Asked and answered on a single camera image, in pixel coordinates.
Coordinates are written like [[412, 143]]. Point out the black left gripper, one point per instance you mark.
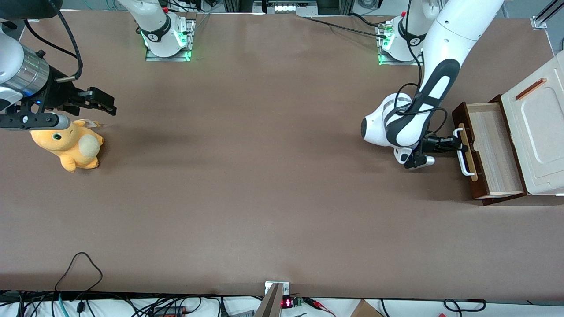
[[433, 144]]

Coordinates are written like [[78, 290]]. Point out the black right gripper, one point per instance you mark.
[[56, 93]]

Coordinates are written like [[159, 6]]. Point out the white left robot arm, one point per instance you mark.
[[458, 26]]

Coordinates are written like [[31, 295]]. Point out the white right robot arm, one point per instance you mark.
[[165, 31]]

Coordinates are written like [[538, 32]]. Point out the orange plush toy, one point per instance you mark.
[[70, 143]]

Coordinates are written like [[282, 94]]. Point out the aluminium corner profile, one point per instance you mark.
[[544, 17]]

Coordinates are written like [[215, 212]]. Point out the brown cardboard piece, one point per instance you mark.
[[365, 310]]

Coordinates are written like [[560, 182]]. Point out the white lit device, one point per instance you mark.
[[288, 6]]

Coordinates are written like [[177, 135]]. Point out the orange and black device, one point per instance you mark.
[[169, 311]]

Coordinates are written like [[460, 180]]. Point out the red LED display module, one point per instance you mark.
[[288, 302]]

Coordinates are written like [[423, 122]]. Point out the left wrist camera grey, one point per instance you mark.
[[418, 161]]

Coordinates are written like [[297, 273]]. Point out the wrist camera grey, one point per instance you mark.
[[48, 121], [418, 161]]

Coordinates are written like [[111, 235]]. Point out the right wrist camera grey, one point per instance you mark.
[[48, 121]]

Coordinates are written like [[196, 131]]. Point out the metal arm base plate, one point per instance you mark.
[[385, 60], [154, 57]]

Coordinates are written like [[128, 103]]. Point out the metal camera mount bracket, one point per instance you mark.
[[285, 288]]

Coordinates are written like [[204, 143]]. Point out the grey camera mount pole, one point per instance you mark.
[[269, 306]]

